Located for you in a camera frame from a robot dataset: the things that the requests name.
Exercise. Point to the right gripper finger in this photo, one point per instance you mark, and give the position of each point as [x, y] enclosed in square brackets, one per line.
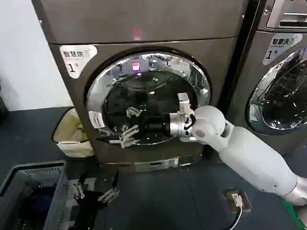
[129, 135]
[133, 112]

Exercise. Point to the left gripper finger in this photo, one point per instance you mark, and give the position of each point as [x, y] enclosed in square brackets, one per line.
[109, 194]
[79, 190]

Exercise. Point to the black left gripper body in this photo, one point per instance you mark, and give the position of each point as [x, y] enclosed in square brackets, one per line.
[93, 202]

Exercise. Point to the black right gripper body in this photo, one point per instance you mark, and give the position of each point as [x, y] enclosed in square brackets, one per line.
[157, 124]

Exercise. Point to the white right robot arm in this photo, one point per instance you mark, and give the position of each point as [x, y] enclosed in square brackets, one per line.
[249, 155]

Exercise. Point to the round glass dryer door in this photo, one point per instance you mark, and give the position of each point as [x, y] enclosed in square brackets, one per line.
[124, 95]

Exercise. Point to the grey plastic laundry basket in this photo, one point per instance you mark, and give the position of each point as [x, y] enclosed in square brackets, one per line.
[57, 191]

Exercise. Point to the dark blue clothes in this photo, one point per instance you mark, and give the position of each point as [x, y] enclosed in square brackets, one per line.
[36, 206]

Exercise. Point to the grey dryer with white sticker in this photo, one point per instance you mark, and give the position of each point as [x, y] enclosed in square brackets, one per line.
[153, 24]

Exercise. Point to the grey dryer with detergent drawer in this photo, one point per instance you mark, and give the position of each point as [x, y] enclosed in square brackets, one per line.
[251, 79]

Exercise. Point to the metal floor socket box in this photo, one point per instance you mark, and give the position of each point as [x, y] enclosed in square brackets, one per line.
[229, 201]

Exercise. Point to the white plug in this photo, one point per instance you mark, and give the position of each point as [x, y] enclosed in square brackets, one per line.
[236, 198]

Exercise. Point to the round glass door, chrome rim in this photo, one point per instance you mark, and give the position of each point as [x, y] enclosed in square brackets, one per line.
[283, 100]

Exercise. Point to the green floor strip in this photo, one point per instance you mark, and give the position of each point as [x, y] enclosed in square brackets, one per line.
[287, 213]

